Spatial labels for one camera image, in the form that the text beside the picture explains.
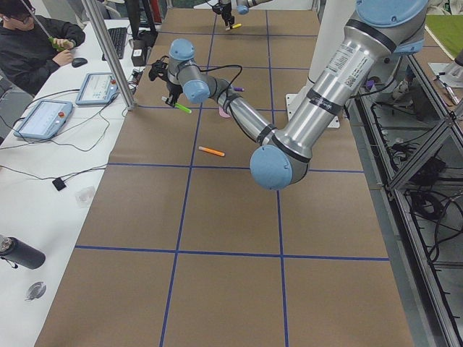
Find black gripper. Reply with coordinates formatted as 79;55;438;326
161;81;183;107
219;0;234;28

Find green highlighter pen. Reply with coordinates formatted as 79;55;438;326
174;103;192;113

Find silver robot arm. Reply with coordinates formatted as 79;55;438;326
162;1;428;190
212;0;271;30

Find pink mesh pen holder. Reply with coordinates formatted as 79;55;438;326
218;107;231;118

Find black rectangular device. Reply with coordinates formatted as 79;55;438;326
130;39;147;67

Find far teach pendant tablet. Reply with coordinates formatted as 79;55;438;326
75;72;118;106

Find teach pendant tablet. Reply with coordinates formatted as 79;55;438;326
75;72;118;106
14;100;74;140

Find black keyboard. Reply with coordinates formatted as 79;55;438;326
108;27;127;59

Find black computer mouse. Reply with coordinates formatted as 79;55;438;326
71;58;88;68

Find near teach pendant tablet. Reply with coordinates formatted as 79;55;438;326
14;100;74;140

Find small black box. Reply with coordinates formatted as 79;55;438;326
52;177;67;192

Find person in black jacket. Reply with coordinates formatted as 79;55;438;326
1;1;85;95

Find black water bottle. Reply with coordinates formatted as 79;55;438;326
1;235;46;270

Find black camera cable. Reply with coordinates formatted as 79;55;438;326
195;64;244;95

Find aluminium frame post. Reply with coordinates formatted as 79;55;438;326
82;0;135;111

